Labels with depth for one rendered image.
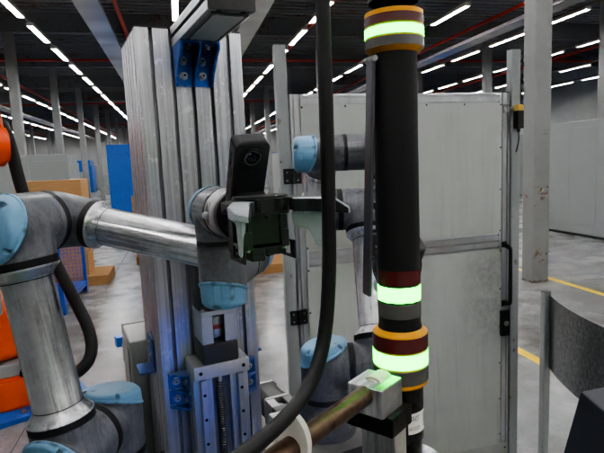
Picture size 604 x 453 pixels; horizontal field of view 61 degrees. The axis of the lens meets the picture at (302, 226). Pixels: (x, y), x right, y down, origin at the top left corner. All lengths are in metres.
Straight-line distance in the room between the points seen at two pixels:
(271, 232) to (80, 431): 0.57
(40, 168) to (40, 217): 10.02
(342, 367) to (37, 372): 0.66
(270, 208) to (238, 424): 0.82
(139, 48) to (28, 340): 0.66
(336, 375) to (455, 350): 1.50
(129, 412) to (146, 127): 0.62
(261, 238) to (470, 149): 2.04
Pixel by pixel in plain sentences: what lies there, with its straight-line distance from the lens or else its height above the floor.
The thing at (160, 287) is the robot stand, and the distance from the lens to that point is 1.27.
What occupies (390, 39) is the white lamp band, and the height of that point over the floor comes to 1.80.
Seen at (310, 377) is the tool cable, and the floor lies 1.58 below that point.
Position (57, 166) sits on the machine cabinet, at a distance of 10.96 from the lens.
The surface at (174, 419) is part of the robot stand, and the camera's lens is 1.39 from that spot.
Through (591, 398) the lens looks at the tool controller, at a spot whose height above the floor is 1.25.
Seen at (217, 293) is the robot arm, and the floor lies 1.52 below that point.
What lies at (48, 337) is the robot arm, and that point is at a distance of 1.01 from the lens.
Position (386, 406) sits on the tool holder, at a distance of 0.39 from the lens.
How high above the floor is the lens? 1.71
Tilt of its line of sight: 7 degrees down
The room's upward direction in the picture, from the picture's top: 3 degrees counter-clockwise
